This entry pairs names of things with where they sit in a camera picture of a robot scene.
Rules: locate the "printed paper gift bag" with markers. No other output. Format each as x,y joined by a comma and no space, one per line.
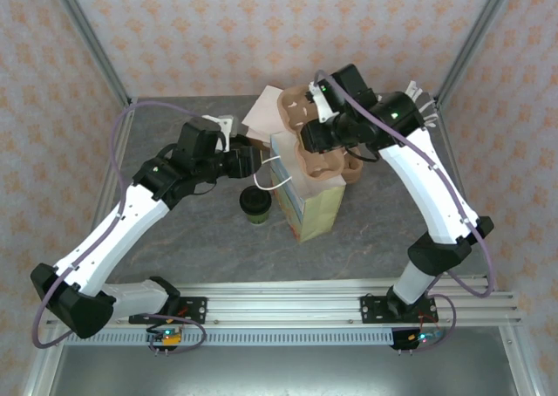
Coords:
320,217

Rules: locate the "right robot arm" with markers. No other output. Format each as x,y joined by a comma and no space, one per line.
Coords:
431,195

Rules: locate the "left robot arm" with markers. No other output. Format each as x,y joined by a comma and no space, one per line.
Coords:
113,234

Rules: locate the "brown cardboard napkin box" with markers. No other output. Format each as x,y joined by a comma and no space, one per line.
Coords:
261,144

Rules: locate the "white paper napkin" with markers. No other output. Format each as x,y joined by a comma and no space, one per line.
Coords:
255,133
261,112

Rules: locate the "small electronics board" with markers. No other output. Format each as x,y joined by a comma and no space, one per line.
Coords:
418,338
168,337

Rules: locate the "grey metal sheet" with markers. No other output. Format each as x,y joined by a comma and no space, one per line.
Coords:
283,370

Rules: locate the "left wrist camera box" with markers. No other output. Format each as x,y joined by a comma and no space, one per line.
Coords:
224,123

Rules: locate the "aluminium table side rail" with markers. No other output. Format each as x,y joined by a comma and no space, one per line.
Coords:
124,127

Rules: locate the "aluminium frame post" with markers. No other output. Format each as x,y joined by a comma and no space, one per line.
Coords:
90,38
475,38

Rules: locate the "aluminium lower frame bar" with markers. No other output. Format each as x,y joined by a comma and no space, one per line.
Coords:
521,370
40,370

